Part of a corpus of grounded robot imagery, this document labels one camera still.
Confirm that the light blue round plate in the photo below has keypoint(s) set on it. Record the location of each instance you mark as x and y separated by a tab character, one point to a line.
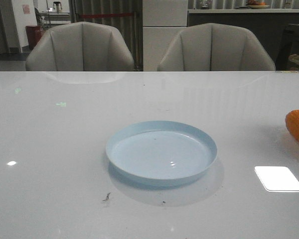
161	153

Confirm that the grey upholstered chair right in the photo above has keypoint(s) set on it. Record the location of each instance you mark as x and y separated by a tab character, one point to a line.
216	47

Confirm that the grey upholstered chair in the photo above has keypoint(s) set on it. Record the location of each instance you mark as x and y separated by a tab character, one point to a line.
216	47
81	46

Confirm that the white cabinet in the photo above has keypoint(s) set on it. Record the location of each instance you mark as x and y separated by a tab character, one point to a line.
162	20

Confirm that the grey upholstered chair left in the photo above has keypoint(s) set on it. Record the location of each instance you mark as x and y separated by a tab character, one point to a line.
81	46

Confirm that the red barrier belt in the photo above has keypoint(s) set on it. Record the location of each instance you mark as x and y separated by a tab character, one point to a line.
111	15

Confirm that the red bin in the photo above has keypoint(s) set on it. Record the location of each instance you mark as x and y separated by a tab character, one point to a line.
34	34

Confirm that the grey long counter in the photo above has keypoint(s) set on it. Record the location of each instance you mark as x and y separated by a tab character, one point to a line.
276	29

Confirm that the bowl of oranges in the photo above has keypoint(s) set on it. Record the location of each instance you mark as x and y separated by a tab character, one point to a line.
256	4

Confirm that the pink wall notice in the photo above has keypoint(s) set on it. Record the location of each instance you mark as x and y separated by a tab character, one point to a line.
26	9

